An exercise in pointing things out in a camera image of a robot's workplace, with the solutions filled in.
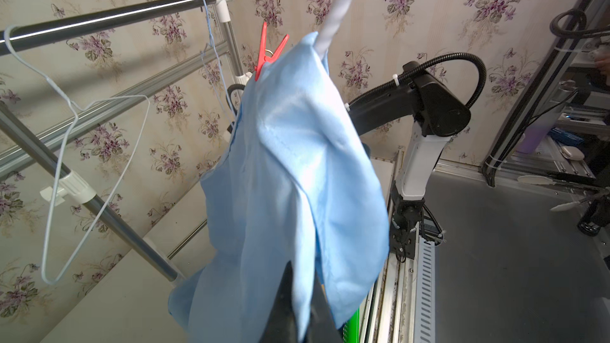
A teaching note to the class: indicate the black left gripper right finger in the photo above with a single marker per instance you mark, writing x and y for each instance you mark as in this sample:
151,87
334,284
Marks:
322,327

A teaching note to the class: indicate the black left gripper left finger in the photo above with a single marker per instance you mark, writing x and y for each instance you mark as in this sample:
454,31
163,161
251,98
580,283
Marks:
281,325

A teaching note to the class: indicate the light blue shirt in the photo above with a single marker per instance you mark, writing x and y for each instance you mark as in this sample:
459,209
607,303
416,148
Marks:
295,188

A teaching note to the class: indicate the red clothespin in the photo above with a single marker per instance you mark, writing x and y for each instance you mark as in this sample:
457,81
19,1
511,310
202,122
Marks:
263,57

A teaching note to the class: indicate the light blue wire hanger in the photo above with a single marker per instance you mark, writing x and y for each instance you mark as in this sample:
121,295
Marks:
212,51

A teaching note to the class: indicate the green perforated plastic basket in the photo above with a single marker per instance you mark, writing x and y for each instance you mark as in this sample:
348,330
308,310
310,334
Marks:
351,329

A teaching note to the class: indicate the metal clothes rack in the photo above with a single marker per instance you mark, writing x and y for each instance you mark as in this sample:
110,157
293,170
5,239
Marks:
47,149

